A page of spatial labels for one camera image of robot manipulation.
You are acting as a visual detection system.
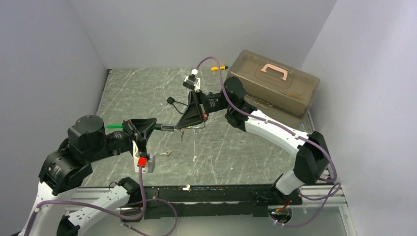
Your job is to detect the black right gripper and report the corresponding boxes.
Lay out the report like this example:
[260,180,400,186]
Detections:
[176,90,233,130]

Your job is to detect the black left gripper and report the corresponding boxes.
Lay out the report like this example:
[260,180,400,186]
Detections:
[88,118,158,161]

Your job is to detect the green cable lock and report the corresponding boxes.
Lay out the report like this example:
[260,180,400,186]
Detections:
[106,123,177,132]

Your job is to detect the silver key bunch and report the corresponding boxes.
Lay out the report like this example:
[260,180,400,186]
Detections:
[179,129,184,142]

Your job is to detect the small silver key pair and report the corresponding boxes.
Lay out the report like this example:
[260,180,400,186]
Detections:
[160,149,175,156]

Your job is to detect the brass padlock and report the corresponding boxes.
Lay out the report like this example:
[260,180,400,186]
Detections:
[185,122,206,129]

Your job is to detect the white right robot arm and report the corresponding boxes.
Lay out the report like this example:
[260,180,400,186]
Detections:
[176,75,330,204]

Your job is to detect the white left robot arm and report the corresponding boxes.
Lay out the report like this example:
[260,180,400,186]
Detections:
[20,115,157,236]

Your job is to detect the yellow screwdriver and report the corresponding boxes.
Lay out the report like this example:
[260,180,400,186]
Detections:
[211,66,228,71]

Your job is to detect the translucent brown toolbox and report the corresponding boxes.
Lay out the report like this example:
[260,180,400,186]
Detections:
[227,50,320,128]

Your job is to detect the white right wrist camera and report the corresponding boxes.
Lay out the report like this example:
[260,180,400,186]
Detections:
[182,69,201,91]

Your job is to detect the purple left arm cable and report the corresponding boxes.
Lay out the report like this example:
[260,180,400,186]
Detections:
[23,166,178,236]

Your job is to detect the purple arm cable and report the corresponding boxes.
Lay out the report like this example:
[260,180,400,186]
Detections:
[195,56,342,228]
[23,166,178,236]

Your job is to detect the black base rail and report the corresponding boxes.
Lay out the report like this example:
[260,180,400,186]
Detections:
[144,184,302,219]

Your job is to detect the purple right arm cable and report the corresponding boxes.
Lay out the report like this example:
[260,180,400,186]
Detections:
[195,56,342,228]

